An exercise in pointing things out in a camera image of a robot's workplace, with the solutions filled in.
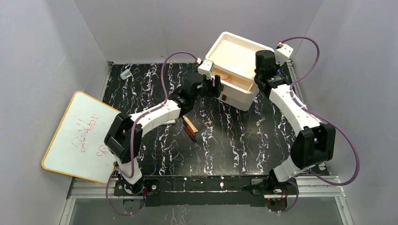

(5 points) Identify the white drawer organizer box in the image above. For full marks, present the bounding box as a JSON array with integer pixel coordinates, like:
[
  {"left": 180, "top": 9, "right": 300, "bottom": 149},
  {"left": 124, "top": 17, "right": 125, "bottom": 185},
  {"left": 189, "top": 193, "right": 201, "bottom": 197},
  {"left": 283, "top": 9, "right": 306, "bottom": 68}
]
[{"left": 205, "top": 31, "right": 274, "bottom": 111}]

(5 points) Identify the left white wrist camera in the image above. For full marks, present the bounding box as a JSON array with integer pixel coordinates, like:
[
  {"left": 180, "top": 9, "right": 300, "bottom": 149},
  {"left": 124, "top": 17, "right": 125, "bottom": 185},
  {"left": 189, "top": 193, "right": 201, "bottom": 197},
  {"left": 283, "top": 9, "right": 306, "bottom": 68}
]
[{"left": 198, "top": 60, "right": 214, "bottom": 80}]

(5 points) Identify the beige makeup tube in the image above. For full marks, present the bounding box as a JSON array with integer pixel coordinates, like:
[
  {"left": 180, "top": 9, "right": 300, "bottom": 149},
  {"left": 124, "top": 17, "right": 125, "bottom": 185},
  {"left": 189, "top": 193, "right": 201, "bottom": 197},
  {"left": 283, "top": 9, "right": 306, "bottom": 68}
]
[{"left": 183, "top": 115, "right": 198, "bottom": 133}]

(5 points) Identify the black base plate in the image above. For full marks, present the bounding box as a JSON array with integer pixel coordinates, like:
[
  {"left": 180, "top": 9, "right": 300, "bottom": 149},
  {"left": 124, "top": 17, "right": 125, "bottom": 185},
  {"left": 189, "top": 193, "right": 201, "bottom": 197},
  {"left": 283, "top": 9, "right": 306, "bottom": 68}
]
[{"left": 113, "top": 175, "right": 297, "bottom": 210}]

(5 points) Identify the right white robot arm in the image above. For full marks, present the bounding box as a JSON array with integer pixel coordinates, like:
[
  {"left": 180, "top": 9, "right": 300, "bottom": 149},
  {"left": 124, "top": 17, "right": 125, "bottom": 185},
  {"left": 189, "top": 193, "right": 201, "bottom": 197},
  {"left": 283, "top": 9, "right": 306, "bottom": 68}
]
[{"left": 254, "top": 50, "right": 336, "bottom": 188}]

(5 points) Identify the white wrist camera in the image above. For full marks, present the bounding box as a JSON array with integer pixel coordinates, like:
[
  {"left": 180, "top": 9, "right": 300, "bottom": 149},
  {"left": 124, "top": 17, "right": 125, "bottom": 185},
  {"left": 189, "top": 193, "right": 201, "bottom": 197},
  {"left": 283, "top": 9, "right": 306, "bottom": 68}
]
[
  {"left": 274, "top": 42, "right": 294, "bottom": 66},
  {"left": 198, "top": 60, "right": 214, "bottom": 80}
]

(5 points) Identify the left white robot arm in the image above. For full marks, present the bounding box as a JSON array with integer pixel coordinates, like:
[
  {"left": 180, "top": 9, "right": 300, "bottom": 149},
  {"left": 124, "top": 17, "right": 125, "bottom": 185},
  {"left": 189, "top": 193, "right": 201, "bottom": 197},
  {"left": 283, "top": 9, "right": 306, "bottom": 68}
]
[{"left": 104, "top": 72, "right": 223, "bottom": 185}]

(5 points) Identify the white pull-out drawer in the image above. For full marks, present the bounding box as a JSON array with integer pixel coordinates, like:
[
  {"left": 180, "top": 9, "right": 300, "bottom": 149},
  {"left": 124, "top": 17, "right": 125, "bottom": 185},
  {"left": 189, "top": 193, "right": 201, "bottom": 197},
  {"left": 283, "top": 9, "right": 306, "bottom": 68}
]
[{"left": 212, "top": 69, "right": 253, "bottom": 92}]

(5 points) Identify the aluminium rail frame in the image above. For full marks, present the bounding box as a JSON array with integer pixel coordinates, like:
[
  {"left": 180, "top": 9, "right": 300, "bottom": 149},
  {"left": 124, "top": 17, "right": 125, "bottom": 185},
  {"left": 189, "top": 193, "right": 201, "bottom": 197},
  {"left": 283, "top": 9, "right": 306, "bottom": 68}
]
[{"left": 59, "top": 57, "right": 353, "bottom": 225}]

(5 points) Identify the white square makeup packet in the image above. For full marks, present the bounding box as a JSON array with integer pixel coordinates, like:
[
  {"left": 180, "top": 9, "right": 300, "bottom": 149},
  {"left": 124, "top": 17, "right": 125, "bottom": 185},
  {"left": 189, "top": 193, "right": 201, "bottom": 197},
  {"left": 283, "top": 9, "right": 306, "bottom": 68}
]
[{"left": 163, "top": 120, "right": 176, "bottom": 125}]

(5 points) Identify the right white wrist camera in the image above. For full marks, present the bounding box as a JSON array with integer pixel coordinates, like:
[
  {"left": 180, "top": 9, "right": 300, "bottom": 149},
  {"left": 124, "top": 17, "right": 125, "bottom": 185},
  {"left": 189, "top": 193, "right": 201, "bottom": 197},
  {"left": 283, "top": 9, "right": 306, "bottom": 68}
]
[{"left": 274, "top": 42, "right": 294, "bottom": 66}]

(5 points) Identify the small white blue clip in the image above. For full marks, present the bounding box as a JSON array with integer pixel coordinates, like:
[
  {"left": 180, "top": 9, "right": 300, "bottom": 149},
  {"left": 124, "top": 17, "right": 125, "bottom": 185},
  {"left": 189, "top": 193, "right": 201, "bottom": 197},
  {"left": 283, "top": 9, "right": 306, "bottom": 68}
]
[{"left": 120, "top": 69, "right": 131, "bottom": 80}]

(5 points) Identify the yellow framed whiteboard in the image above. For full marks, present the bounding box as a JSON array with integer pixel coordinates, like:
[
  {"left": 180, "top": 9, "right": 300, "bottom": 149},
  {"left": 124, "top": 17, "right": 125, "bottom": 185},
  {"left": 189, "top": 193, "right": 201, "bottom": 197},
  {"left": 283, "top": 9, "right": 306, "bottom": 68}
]
[{"left": 41, "top": 91, "right": 120, "bottom": 184}]

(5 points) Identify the large round pink compact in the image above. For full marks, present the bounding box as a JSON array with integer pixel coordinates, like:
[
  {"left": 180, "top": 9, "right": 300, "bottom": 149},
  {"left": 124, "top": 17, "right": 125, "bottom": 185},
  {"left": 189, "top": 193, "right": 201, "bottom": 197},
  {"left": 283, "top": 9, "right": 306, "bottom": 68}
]
[{"left": 219, "top": 74, "right": 232, "bottom": 83}]

